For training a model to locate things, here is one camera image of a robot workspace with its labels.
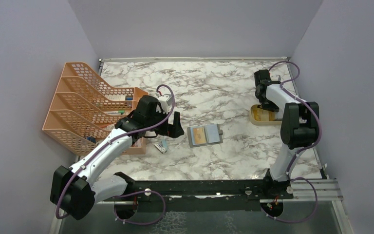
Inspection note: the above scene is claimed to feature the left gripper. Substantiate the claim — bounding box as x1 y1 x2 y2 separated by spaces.
146 107 184 138

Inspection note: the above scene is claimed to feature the grey card holder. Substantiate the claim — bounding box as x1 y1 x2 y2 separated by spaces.
187 124 223 148

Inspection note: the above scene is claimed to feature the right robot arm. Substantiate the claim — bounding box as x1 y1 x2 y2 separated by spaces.
254 69 321 198

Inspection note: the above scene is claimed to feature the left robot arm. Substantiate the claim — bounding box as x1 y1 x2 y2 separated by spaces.
50 94 184 220

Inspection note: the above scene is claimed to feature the gold card in tray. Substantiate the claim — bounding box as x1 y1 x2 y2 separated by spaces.
252 108 269 122

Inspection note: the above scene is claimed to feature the yellow oval card tray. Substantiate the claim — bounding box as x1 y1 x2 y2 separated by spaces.
248 104 282 126

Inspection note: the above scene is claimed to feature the small blue white clip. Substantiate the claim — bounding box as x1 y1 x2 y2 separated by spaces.
154 139 168 154

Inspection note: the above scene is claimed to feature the orange mesh file organizer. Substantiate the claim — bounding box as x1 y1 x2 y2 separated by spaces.
42 62 148 156

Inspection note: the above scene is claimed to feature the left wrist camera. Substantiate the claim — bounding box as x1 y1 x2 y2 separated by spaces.
156 94 173 114

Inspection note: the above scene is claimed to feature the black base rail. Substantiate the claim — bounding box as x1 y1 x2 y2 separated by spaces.
106 172 293 213

